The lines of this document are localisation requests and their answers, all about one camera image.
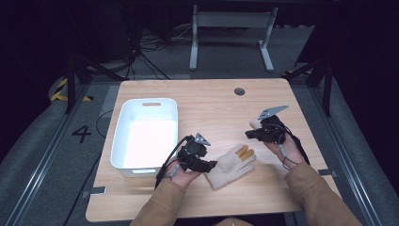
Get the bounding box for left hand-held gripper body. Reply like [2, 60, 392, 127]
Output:
[176, 132, 212, 168]

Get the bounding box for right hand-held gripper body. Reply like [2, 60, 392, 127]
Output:
[257, 104, 290, 146]

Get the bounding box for person's left hand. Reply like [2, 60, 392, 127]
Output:
[164, 158, 203, 190]

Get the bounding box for person's right hand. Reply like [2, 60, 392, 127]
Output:
[263, 133, 307, 170]

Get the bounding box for white plastic bin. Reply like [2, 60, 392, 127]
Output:
[109, 97, 180, 179]

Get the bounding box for grey tape strip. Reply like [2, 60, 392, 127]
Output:
[81, 186, 108, 199]
[317, 169, 339, 179]

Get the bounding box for black metal stand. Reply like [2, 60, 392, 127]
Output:
[63, 31, 128, 115]
[281, 53, 334, 118]

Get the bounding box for yellow black hazard tape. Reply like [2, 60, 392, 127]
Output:
[50, 77, 94, 103]

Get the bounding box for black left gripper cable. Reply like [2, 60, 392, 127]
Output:
[154, 135, 193, 190]

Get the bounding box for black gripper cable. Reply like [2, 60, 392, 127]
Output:
[154, 135, 193, 190]
[272, 122, 311, 171]

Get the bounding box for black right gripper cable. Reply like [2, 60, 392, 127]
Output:
[272, 122, 311, 171]

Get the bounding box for metal floor rail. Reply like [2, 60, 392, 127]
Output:
[307, 86, 385, 226]
[3, 83, 92, 226]

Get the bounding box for thin black floor cable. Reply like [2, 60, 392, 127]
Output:
[61, 108, 115, 226]

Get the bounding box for white metal desk frame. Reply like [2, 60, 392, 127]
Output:
[188, 4, 279, 73]

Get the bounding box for tangle of floor cables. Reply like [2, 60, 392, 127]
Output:
[125, 23, 194, 81]

